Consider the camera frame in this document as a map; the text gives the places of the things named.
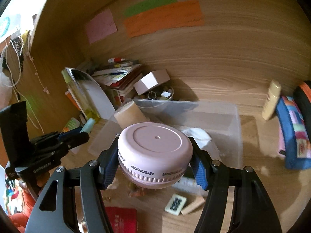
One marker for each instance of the pink round jar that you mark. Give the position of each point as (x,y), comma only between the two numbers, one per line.
(153,155)

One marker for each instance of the small white pink box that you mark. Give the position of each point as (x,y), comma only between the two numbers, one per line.
(151,80)

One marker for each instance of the small wooden block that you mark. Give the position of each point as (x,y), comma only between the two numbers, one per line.
(199,200)

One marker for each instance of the clear plastic storage bin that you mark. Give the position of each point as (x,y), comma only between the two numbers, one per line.
(219,119)

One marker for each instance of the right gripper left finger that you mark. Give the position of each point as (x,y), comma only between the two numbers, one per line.
(55,209)

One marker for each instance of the small patterned eraser box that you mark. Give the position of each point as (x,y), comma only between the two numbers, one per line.
(175,204)

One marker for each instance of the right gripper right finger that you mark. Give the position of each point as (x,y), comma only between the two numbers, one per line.
(252,211)

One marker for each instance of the green paper note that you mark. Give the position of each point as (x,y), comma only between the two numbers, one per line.
(145,6)

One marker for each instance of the yellow liquid spray bottle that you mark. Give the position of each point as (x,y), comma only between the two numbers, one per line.
(79,96)

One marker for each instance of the stack of books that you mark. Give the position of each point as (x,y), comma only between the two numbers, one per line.
(118,79)

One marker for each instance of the orange booklet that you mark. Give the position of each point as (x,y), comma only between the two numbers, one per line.
(72,100)

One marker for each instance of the blue patchwork pouch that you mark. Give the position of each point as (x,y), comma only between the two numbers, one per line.
(295,143)

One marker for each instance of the black orange zip case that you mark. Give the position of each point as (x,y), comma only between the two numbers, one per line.
(302,99)

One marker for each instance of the pink paper note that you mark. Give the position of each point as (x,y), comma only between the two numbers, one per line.
(101,26)

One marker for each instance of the mint green bottle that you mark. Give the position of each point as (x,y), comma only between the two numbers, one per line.
(87,128)

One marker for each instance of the red gold drawstring pouch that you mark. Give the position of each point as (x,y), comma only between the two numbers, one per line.
(123,220)

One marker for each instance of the orange paper note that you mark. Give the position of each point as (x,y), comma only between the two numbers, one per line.
(175,15)

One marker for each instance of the orange green tube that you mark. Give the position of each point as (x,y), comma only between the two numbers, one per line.
(73,123)

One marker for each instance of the cream lotion bottle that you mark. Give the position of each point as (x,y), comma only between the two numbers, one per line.
(273,95)

